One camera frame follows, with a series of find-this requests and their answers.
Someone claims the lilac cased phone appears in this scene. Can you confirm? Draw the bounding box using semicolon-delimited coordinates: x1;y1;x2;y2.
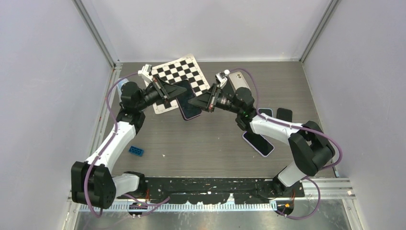
242;132;274;157

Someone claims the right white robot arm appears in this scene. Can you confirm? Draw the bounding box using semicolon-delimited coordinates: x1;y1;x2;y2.
188;84;335;197

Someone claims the beige phone case with ring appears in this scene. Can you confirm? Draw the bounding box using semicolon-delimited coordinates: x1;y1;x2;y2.
228;72;250;91

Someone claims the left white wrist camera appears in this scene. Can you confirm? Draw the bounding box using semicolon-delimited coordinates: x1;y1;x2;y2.
137;64;153;84

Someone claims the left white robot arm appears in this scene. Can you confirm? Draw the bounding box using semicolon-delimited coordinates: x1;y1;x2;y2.
71;77;187;211

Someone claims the black phone from case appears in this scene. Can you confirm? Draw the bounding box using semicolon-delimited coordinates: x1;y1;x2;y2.
218;77;230;92

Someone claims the blue toy brick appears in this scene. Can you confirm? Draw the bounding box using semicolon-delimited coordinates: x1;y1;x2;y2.
128;146;144;157

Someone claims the black phone near wall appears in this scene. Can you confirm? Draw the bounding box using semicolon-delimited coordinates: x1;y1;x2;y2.
276;108;293;122

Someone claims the purple edged phone from case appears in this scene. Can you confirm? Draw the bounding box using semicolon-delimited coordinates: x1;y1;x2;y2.
174;80;202;121

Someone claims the black white chessboard mat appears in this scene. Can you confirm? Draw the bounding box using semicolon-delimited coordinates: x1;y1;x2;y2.
149;54;210;96

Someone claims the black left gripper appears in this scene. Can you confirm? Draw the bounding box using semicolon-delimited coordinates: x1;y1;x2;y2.
137;77;187;112

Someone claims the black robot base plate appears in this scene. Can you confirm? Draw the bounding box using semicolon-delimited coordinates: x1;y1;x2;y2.
129;177;305;205

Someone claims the light blue cased phone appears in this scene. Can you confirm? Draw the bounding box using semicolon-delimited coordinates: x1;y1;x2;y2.
258;108;273;117

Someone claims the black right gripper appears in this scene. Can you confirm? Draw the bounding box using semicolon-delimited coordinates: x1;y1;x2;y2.
188;84;242;115

